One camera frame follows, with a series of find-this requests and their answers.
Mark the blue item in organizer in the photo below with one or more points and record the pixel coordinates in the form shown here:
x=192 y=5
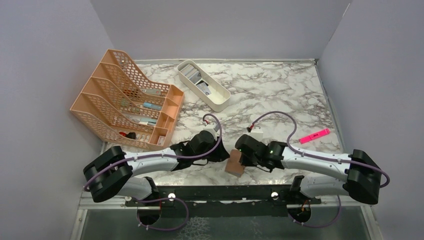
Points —
x=152 y=106

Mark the black mounting rail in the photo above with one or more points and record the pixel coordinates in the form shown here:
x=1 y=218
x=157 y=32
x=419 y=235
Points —
x=215 y=201

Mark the pink highlighter marker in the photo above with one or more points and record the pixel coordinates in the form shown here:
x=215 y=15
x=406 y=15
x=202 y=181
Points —
x=314 y=136

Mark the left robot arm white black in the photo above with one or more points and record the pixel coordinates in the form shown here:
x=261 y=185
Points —
x=113 y=174

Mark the stack of credit cards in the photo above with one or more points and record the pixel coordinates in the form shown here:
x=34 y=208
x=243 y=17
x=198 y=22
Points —
x=194 y=76

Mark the red black item in organizer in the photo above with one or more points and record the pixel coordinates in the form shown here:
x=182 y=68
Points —
x=130 y=135

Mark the orange mesh file organizer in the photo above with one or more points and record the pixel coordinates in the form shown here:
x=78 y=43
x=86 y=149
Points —
x=112 y=100

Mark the white oblong plastic tray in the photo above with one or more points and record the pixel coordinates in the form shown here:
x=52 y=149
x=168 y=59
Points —
x=216 y=96

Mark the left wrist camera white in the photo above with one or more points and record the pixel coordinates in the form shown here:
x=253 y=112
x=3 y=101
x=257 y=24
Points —
x=213 y=128

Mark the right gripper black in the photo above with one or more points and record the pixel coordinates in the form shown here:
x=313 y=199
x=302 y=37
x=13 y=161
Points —
x=244 y=161

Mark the brown leather card holder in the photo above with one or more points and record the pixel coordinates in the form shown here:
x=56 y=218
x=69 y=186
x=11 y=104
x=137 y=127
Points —
x=233 y=164

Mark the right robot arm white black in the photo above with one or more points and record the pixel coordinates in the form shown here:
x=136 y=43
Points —
x=355 y=175

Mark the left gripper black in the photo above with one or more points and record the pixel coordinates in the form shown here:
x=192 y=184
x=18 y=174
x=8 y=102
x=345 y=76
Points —
x=220 y=154

